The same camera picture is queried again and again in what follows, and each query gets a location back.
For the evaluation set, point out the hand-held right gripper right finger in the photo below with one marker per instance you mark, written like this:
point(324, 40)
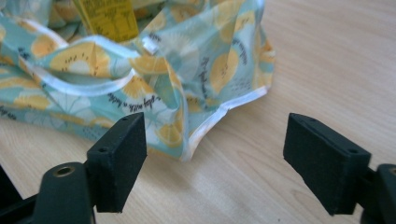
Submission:
point(327, 165)

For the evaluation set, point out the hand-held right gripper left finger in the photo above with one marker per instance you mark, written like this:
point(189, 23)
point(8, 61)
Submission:
point(120, 161)

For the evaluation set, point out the teal orange-print garment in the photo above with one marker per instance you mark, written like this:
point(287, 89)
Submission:
point(140, 77)

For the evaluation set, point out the yellow packet in bag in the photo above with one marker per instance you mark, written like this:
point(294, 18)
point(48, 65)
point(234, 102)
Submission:
point(109, 18)

